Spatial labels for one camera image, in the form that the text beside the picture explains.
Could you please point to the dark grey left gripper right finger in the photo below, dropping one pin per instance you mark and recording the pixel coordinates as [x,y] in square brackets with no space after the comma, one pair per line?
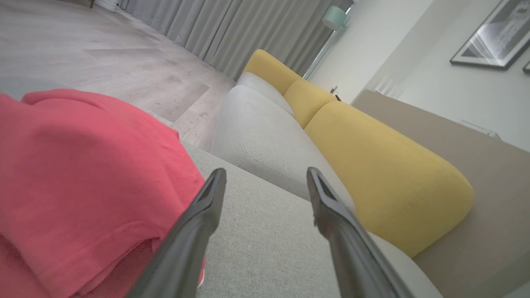
[348,248]

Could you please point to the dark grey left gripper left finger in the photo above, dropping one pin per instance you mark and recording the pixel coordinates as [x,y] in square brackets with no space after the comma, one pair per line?
[190,240]

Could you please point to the red white lettered jersey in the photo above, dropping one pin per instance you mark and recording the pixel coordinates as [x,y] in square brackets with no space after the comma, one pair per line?
[83,174]

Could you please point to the long yellow sofa back cushion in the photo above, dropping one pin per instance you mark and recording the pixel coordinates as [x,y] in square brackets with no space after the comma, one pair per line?
[385,174]

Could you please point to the narrow grey sofa seat cushion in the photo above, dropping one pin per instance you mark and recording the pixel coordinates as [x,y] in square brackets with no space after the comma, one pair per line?
[265,85]

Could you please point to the white power strip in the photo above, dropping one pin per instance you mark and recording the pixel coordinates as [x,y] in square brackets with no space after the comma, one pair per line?
[480,128]

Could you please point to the grey pleated curtain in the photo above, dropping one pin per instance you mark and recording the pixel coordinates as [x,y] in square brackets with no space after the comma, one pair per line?
[232,29]

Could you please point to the pale green lamp shade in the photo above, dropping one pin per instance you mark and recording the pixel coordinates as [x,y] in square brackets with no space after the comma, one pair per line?
[334,17]

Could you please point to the black framed picture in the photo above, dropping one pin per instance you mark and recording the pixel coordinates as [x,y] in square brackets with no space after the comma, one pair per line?
[527,67]
[495,37]

